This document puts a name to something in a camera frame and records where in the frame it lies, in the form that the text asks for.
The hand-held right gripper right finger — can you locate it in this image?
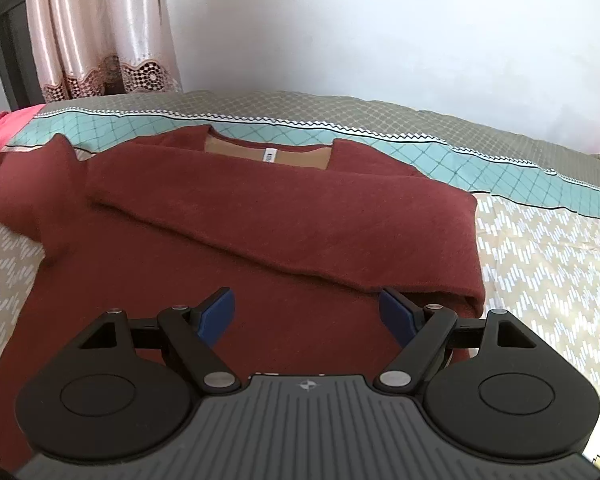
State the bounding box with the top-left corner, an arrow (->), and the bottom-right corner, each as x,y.
374,287 -> 539,395

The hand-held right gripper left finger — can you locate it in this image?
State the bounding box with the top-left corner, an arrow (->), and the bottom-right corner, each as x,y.
64,287 -> 244,395

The maroon knit sweater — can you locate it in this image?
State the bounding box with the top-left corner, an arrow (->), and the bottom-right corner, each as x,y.
0,125 -> 486,402

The patterned bed blanket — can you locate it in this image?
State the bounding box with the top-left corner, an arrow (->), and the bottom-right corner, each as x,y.
0,91 -> 600,461

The pink bed sheet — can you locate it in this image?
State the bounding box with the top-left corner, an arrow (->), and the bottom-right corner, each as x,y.
0,104 -> 47,157

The pink lace curtain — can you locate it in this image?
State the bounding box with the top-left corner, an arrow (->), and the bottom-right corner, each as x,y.
24,0 -> 183,104

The dark window frame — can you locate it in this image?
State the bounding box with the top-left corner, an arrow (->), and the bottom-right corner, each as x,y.
0,0 -> 46,112

